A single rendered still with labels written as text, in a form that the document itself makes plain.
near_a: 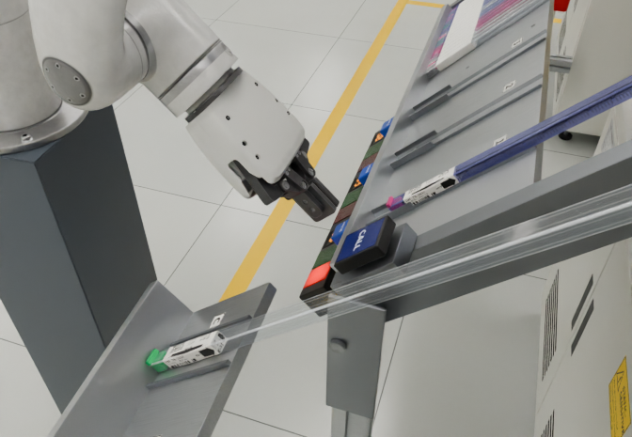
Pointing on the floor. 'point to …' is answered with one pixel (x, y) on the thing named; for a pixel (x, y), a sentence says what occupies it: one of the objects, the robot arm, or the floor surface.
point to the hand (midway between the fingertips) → (316, 199)
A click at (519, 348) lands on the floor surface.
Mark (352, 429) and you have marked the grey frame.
